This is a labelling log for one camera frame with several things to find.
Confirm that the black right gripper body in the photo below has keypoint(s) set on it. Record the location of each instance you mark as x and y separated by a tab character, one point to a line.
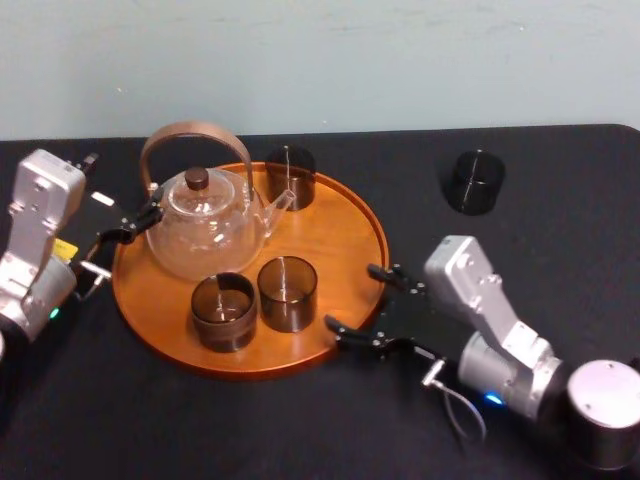
415	320

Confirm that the round wooden tray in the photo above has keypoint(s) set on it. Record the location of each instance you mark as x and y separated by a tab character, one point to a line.
330	240

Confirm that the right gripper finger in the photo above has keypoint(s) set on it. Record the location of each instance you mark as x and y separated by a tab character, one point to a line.
357	341
395	279

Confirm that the black table cloth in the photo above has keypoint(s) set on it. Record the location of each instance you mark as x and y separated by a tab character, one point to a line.
280	430

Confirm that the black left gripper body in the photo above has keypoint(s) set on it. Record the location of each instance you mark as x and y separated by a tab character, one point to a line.
92	220

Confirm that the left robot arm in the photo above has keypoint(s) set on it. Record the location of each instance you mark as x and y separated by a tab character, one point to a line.
35	235

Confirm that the smoky dark glass cup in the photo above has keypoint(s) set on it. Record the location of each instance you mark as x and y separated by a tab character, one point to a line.
295	192
472	190
225	335
290	310

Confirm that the glass lid with brown knob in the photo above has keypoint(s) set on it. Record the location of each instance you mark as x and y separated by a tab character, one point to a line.
196	180

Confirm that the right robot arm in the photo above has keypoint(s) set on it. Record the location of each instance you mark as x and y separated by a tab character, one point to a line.
505	330

